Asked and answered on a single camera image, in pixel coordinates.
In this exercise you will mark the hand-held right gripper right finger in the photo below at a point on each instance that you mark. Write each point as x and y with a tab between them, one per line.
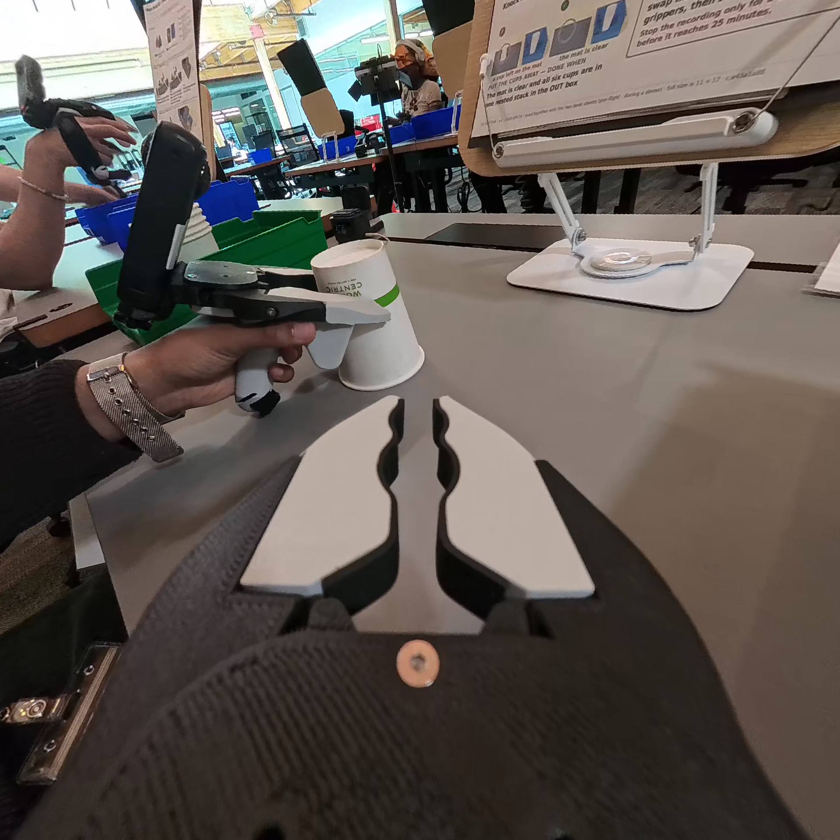
512	518

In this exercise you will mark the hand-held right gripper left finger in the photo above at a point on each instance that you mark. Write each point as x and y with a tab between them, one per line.
328	512

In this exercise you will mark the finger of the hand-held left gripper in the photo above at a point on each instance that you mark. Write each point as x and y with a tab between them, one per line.
344	315
295	281

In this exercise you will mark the nested stack of paper cups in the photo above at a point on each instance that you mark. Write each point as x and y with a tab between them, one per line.
200	236

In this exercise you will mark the green plastic bin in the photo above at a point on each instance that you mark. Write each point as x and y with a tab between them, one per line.
275	243

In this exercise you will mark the white paper cup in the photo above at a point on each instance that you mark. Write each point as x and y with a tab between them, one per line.
387	354

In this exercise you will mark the another person's forearm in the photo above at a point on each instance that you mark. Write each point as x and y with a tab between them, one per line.
46	187
26	236

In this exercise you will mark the grey desk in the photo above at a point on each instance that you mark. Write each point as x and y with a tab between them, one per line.
656	426

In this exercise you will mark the person's left hand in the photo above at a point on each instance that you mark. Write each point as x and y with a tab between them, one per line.
190	367

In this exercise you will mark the blue plastic bin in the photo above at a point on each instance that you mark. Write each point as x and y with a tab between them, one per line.
430	124
226	200
92	223

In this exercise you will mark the wood-edged grey table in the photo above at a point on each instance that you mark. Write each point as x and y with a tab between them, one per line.
79	275

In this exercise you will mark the wooden document stand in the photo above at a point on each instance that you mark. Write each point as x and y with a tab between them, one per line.
174	65

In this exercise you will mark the silver mesh wristwatch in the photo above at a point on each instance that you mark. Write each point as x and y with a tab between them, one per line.
124	407

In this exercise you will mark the instruction sheet on stand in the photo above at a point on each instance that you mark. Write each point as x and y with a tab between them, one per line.
656	275

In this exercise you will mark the badge holder clip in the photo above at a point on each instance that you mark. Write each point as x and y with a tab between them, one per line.
59	709

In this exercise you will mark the printed instruction sheet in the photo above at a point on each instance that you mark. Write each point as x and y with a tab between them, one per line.
590	65

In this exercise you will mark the clear plastic bag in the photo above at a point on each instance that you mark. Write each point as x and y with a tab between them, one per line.
823	272

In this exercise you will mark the small black camera device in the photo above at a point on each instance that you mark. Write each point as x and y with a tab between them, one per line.
351	226

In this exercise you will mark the black tripod camera rig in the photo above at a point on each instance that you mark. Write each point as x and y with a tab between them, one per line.
377	85

